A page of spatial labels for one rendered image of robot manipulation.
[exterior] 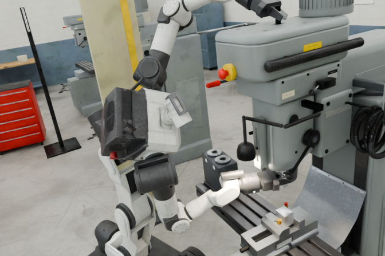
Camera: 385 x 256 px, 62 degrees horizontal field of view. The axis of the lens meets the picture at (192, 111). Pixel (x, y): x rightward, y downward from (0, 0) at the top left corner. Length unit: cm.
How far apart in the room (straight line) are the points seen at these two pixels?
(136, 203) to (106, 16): 157
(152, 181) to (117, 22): 178
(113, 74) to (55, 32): 729
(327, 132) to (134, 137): 75
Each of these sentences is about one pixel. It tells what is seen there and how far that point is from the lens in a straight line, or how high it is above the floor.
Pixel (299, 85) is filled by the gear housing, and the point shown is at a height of 168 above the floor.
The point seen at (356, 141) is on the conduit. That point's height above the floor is 143.
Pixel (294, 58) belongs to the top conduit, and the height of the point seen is 180.
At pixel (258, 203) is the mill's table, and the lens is 186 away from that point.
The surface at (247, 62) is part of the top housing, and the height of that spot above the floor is 180.
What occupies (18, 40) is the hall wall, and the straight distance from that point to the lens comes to 991.
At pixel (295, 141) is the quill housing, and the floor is 145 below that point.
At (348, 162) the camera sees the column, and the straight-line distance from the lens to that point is 170.
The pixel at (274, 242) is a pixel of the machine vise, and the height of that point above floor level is 100.
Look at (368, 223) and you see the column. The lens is 182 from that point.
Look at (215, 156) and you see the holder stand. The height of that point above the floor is 113.
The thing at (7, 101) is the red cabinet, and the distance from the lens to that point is 552.
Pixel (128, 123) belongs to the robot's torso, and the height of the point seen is 162.
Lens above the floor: 203
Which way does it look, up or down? 20 degrees down
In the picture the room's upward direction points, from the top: 7 degrees counter-clockwise
